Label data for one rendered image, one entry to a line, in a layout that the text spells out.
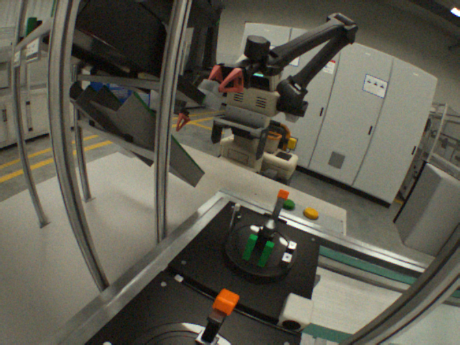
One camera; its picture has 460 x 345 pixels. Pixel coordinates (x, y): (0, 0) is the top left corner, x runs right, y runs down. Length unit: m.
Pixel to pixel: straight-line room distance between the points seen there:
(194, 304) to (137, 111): 0.30
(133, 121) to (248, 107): 0.79
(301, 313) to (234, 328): 0.10
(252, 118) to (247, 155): 0.20
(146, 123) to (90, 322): 0.32
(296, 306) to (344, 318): 0.16
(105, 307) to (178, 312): 0.11
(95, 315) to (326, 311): 0.40
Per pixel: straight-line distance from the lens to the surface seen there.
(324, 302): 0.46
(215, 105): 0.54
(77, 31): 0.29
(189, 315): 0.31
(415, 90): 3.52
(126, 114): 0.32
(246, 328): 0.32
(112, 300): 0.35
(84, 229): 0.29
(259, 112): 1.04
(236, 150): 1.12
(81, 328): 0.34
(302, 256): 0.44
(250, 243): 0.33
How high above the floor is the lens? 1.26
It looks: 26 degrees down
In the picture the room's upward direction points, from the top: 12 degrees clockwise
